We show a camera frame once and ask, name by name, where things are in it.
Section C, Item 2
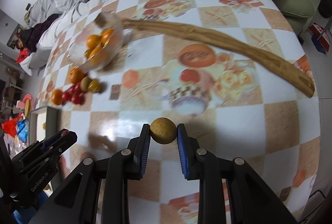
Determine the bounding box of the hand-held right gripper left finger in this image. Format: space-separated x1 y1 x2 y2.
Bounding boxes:
31 123 151 224

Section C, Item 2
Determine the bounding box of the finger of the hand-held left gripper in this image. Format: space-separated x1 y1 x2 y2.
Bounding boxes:
50 132 78 157
39 129 70 148

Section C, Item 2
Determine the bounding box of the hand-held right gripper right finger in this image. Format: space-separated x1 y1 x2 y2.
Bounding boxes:
177 123 299 224

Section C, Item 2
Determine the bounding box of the round tan longan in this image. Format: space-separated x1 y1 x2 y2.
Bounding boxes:
150 117 177 145

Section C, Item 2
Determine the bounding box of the white storage box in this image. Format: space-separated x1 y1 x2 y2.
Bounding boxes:
28 105 60 152

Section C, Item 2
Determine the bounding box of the blue plastic bag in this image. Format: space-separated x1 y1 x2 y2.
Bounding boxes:
17 119 29 142

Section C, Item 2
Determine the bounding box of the smooth small orange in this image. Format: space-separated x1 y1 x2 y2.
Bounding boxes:
51 89 65 105

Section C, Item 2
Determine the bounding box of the red plastic bag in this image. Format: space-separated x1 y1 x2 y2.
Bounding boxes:
2 116 24 138

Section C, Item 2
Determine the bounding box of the yellow-brown tomato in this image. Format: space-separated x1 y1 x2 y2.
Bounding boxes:
87 79 101 93

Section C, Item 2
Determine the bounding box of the bumpy tangerine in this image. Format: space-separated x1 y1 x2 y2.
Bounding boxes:
68 68 85 84

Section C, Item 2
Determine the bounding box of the printed checkered tablecloth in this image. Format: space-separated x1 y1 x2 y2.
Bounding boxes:
39 0 321 224

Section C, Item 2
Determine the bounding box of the clear glass bowl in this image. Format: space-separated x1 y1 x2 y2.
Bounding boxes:
69 12 125 71

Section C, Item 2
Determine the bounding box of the orange in glass bowl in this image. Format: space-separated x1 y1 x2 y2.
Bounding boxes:
102 29 116 45
91 49 112 66
86 34 102 49

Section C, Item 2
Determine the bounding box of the dark purple cloth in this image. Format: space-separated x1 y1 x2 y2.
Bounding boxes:
20 13 63 52

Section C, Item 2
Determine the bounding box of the long wooden stick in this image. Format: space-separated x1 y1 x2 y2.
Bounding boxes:
121 19 315 98

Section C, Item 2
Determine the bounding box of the red dustpan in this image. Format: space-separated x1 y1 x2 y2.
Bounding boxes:
309 22 332 55

